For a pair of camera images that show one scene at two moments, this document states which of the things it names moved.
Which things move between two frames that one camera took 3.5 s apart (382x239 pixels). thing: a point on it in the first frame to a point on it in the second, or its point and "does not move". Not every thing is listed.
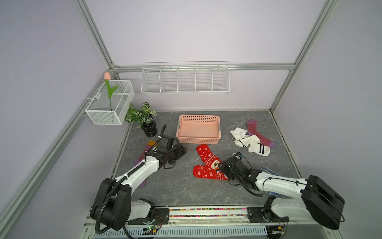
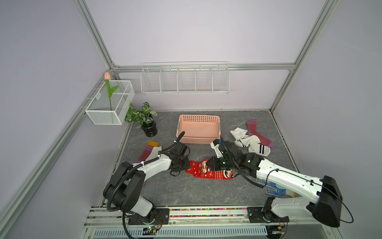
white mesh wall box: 110,103 does not move
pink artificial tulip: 107,75 does not move
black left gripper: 180,151 to 186,166
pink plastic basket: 198,129 does not move
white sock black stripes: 253,142 does not move
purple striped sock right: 252,130 does not move
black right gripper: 222,167 to 212,166
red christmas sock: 207,172 does not move
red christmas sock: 206,155 to 198,169
